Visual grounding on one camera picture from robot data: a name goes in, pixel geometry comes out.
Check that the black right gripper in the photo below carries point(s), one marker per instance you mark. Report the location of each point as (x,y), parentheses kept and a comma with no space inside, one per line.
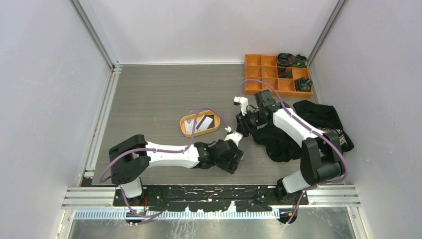
(243,125)

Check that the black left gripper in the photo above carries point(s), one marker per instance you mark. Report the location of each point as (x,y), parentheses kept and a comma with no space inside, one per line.
(231,164)

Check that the orange oval plastic tray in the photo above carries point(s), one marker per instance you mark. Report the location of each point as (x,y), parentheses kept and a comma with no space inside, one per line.
(188,123)

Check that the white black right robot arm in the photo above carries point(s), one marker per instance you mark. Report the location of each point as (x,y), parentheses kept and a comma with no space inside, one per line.
(321,156)

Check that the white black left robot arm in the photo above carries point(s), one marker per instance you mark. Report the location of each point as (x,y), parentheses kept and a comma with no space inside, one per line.
(131,157)

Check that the black card in tray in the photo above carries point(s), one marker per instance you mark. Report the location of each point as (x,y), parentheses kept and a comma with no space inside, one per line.
(215,119)

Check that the white striped card leftover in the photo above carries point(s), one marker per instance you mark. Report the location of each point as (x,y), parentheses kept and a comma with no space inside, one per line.
(204,123)

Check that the black t-shirt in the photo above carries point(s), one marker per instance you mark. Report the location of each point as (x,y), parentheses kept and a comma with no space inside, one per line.
(282,148)

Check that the orange compartment organizer box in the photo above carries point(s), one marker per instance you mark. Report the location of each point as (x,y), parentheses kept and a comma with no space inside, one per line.
(261,73)

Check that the black sock in compartment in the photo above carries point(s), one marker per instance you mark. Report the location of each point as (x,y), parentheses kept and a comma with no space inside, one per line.
(285,72)

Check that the green black rolled sock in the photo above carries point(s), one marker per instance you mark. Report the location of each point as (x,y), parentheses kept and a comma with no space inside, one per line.
(303,84)

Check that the dark rolled sock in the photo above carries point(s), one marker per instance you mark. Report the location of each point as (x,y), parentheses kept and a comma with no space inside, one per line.
(286,60)

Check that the green patterned rolled sock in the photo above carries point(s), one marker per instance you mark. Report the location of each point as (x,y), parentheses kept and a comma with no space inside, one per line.
(301,61)

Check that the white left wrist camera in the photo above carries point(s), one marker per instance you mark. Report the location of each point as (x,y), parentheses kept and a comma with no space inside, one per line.
(236,137)

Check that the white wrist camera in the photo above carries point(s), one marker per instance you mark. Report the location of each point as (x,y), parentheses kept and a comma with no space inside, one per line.
(242,102)
(236,137)

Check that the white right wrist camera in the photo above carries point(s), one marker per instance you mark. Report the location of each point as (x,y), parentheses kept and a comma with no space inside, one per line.
(242,102)

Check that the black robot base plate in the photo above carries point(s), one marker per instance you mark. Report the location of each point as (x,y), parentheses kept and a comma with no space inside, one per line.
(214,198)

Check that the aluminium frame rail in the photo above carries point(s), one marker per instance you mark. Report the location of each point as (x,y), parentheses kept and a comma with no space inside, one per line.
(91,203)

